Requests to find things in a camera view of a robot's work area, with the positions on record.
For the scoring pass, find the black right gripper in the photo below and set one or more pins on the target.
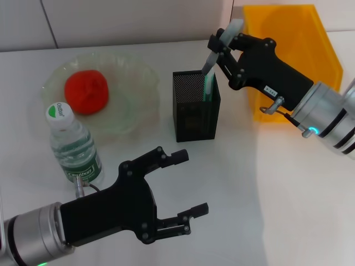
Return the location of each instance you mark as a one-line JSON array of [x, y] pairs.
[[266, 69]]

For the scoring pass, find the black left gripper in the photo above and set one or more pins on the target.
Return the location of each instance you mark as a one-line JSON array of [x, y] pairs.
[[111, 210]]

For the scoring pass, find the silver glitter marker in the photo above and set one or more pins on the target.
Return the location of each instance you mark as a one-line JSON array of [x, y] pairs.
[[231, 31]]

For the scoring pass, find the green white pen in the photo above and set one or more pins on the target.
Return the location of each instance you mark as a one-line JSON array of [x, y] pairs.
[[208, 88]]

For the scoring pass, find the clear water bottle green label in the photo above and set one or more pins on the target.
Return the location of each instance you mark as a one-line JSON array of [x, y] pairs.
[[75, 149]]

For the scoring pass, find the red knitted toy orange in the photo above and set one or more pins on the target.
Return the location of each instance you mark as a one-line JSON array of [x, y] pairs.
[[87, 92]]

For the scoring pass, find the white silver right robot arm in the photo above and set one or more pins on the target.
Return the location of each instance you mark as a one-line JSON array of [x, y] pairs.
[[327, 116]]

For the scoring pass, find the black mesh pen holder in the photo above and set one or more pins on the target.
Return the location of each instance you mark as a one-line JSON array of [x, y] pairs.
[[191, 122]]

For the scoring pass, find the green glass fruit plate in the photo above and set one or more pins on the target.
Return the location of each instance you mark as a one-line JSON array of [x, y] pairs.
[[130, 91]]

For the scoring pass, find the yellow plastic bin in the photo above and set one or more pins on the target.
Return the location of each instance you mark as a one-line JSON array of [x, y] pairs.
[[305, 41]]

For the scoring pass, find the silver right wrist connector post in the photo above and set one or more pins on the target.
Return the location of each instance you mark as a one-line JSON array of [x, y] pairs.
[[277, 103]]

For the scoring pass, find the silver wrist connector post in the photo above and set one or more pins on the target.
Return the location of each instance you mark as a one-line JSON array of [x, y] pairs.
[[277, 103], [80, 188]]

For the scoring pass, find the silver left wrist connector post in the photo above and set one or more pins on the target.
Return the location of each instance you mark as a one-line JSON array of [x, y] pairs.
[[80, 188]]

